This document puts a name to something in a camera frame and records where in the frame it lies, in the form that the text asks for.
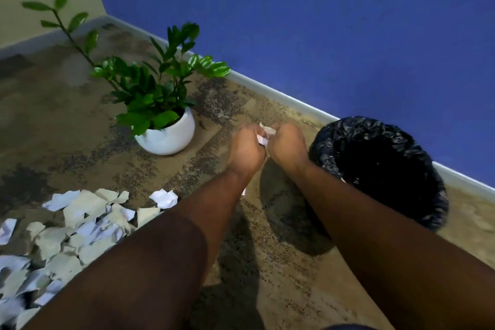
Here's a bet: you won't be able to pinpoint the person's right hand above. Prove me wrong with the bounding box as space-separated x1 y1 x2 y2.
267 122 311 175

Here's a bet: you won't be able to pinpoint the small bunch of paper scraps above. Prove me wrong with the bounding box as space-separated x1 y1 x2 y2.
256 122 277 147

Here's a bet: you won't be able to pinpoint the grey baseboard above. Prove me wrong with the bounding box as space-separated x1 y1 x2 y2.
0 14 109 62

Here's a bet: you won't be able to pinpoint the blue shorts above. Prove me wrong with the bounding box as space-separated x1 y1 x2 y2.
323 324 378 330

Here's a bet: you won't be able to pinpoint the pile of torn paper scraps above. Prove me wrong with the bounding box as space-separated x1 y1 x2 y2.
0 188 179 330

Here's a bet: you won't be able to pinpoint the black bin with liner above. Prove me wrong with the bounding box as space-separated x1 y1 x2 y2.
308 116 450 233

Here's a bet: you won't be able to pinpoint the white baseboard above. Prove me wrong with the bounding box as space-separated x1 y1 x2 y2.
101 14 495 205

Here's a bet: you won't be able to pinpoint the green potted plant white pot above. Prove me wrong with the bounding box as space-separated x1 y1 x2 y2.
21 0 232 156

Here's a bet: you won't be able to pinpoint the person's left forearm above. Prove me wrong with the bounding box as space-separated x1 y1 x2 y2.
23 165 252 330

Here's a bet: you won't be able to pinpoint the person's left hand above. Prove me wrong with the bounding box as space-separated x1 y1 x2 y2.
226 123 268 178

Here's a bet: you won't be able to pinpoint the person's right forearm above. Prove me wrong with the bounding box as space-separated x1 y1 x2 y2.
290 161 495 330

